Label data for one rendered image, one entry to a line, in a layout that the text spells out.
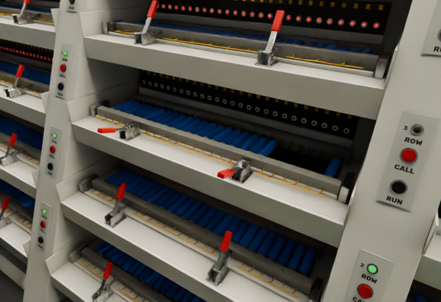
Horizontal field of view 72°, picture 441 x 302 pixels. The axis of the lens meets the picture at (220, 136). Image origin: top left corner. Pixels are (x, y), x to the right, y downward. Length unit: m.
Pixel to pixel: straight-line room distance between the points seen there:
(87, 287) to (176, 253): 0.30
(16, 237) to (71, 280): 0.25
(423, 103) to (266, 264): 0.37
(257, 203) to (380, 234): 0.18
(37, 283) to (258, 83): 0.77
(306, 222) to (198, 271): 0.23
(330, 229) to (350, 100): 0.19
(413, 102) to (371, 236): 0.19
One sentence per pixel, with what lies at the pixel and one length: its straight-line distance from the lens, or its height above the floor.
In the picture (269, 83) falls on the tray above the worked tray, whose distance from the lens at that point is 0.49.
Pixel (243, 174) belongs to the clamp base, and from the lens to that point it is 0.52.
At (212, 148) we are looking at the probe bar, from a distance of 0.58.
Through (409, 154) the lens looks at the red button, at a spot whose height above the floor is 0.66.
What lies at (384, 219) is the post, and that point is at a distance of 0.47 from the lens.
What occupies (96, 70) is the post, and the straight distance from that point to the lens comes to 0.79.
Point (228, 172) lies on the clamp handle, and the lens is 0.47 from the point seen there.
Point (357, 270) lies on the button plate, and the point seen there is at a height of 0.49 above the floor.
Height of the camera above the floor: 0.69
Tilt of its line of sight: 9 degrees down
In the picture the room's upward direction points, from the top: 12 degrees clockwise
